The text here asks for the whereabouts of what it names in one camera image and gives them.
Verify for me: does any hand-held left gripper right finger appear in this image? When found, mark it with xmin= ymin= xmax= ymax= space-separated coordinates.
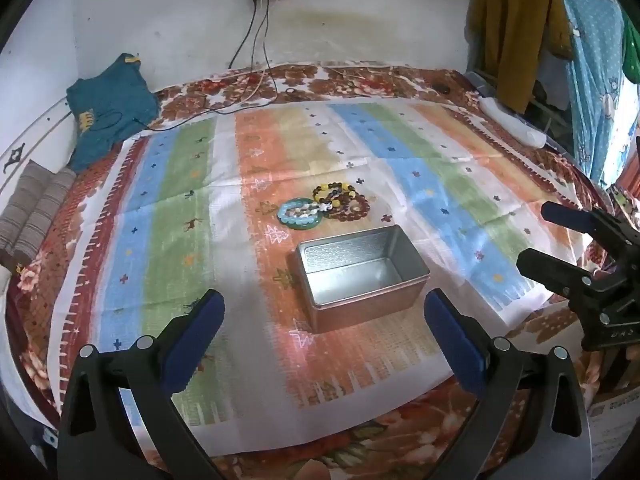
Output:
xmin=423 ymin=288 xmax=593 ymax=480

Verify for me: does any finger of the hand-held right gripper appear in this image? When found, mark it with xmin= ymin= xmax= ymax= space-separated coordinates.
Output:
xmin=541 ymin=201 xmax=640 ymax=248
xmin=516 ymin=249 xmax=601 ymax=306

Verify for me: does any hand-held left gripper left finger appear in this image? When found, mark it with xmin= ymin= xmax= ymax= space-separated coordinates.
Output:
xmin=57 ymin=288 xmax=226 ymax=480

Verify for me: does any silver metal tin box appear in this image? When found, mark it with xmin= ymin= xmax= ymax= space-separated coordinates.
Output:
xmin=297 ymin=225 xmax=431 ymax=334

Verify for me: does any dark red beaded bracelet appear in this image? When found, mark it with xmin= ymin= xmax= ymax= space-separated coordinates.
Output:
xmin=327 ymin=192 xmax=371 ymax=224

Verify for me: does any green jade bangle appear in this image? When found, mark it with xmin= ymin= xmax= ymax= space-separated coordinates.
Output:
xmin=276 ymin=199 xmax=328 ymax=231

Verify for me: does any amber and black beaded bracelet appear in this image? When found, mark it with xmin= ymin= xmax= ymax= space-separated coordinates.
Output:
xmin=312 ymin=181 xmax=359 ymax=207

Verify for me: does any white rolled towel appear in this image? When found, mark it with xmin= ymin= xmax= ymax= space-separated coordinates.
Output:
xmin=480 ymin=96 xmax=547 ymax=149

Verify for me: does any printed cardboard box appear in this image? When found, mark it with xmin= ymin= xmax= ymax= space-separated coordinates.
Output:
xmin=587 ymin=394 xmax=640 ymax=480

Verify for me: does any striped colourful mat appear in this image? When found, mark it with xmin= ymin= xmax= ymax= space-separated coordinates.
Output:
xmin=50 ymin=100 xmax=587 ymax=456

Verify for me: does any blue dotted cloth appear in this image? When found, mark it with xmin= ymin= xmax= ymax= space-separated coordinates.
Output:
xmin=550 ymin=0 xmax=640 ymax=191

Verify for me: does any green cloth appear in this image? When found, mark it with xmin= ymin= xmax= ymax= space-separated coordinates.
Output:
xmin=622 ymin=10 xmax=640 ymax=84

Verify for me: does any mustard yellow garment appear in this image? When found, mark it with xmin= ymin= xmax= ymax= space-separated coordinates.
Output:
xmin=467 ymin=0 xmax=576 ymax=114

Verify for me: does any teal shirt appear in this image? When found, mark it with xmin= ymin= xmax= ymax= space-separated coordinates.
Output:
xmin=66 ymin=53 xmax=161 ymax=173

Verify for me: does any pale blue beaded bracelet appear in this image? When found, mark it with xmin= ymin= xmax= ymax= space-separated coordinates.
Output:
xmin=278 ymin=200 xmax=321 ymax=226

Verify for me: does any white cable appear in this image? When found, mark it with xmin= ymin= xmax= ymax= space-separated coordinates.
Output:
xmin=244 ymin=67 xmax=268 ymax=107

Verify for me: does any black cable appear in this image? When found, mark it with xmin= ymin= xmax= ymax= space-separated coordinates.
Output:
xmin=92 ymin=0 xmax=280 ymax=133
xmin=227 ymin=0 xmax=261 ymax=70

